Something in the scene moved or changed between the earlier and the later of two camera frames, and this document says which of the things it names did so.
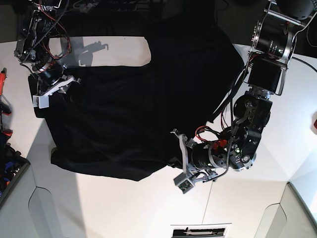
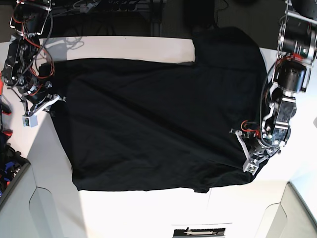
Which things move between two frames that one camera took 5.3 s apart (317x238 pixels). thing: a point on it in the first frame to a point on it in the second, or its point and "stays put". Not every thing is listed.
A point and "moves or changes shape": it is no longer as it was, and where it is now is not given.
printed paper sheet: x=211 y=230 stays put
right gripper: x=188 y=166 to x=255 y=153
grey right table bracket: x=290 y=218 stays put
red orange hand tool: x=5 y=106 stays put
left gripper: x=60 y=85 to x=49 y=101
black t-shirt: x=122 y=120 moves or changes shape
